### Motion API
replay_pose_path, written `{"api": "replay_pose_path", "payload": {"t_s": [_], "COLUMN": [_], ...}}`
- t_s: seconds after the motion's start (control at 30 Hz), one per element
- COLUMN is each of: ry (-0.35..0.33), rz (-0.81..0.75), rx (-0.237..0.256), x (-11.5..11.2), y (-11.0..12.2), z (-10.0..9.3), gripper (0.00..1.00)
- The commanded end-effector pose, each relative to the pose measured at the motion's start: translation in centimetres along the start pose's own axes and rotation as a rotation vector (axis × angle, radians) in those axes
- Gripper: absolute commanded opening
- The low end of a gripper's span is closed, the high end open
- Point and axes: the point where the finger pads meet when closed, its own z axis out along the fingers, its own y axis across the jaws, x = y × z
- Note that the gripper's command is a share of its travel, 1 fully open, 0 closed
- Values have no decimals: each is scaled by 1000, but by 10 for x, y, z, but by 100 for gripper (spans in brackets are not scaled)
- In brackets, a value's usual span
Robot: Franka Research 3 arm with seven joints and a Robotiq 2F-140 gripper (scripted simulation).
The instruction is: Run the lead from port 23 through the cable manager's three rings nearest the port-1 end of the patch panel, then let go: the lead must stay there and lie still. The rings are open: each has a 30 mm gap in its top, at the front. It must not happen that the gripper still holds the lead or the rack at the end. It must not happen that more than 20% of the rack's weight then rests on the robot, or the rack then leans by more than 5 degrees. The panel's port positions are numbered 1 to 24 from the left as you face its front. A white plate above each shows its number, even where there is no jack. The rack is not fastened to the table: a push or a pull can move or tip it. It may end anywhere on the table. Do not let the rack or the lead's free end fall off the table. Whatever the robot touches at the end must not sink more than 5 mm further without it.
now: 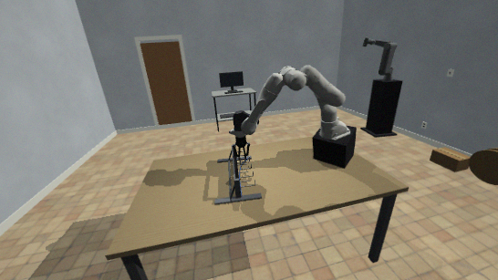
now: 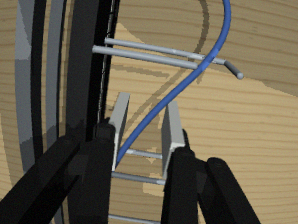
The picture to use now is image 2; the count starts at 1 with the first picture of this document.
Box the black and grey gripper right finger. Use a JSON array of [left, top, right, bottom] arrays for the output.
[[160, 100, 261, 224]]

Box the blue cable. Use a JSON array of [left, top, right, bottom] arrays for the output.
[[115, 0, 231, 169]]

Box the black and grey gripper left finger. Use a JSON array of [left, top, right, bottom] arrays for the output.
[[0, 92, 130, 224]]

